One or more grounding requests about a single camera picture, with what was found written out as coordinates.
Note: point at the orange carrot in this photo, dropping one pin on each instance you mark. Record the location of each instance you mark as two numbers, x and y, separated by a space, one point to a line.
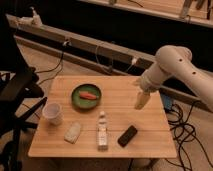
87 95

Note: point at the black office chair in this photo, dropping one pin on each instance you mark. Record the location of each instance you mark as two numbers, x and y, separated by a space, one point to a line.
17 81

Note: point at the blue box on floor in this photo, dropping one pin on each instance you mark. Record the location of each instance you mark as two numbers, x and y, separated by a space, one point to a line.
167 102

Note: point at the white sponge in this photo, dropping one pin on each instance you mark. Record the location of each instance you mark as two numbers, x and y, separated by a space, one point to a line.
73 132

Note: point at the white clamp on rail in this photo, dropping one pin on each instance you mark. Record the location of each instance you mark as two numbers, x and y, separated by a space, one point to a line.
35 19

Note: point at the white plastic cup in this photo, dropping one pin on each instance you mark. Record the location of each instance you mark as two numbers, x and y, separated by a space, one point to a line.
52 113

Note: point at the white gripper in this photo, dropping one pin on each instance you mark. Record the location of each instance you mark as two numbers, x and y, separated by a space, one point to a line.
149 85

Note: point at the grey metal rail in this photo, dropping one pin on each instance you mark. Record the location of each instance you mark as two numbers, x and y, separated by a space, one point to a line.
89 44

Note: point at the wooden table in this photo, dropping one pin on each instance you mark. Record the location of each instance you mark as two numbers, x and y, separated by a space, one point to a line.
113 129

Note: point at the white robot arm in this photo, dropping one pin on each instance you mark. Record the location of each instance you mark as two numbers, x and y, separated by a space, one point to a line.
174 61

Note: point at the green plate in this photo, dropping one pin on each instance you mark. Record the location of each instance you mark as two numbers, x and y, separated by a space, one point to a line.
82 103

